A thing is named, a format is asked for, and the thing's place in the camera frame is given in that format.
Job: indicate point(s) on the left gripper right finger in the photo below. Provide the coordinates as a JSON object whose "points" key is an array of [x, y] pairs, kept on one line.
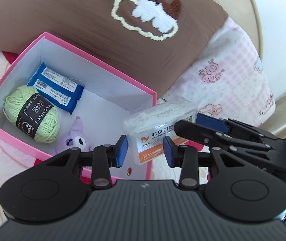
{"points": [[186, 158]]}

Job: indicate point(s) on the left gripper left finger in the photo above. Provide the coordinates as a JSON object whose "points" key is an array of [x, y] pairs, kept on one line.
{"points": [[104, 157]]}

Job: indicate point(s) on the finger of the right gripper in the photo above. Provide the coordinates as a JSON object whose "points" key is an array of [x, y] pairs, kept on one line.
{"points": [[212, 122], [194, 132]]}

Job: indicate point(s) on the purple plush toy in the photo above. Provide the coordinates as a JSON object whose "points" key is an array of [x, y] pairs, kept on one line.
{"points": [[74, 138]]}

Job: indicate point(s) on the clear floss pick box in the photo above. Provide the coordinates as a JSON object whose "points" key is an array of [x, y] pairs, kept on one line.
{"points": [[145, 130]]}

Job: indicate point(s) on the pink checkered bunny pillow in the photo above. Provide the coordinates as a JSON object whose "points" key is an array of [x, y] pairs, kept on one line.
{"points": [[227, 80]]}

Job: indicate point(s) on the pink cardboard box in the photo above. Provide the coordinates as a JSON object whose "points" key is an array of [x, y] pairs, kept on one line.
{"points": [[109, 96]]}

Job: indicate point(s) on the blue wet wipes pack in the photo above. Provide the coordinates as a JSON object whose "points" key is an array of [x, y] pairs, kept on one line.
{"points": [[58, 89]]}

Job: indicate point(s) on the green yarn ball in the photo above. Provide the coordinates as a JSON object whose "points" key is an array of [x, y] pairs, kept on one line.
{"points": [[32, 114]]}

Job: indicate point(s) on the brown embroidered pillow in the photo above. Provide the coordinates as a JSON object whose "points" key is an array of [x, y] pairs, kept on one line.
{"points": [[152, 41]]}

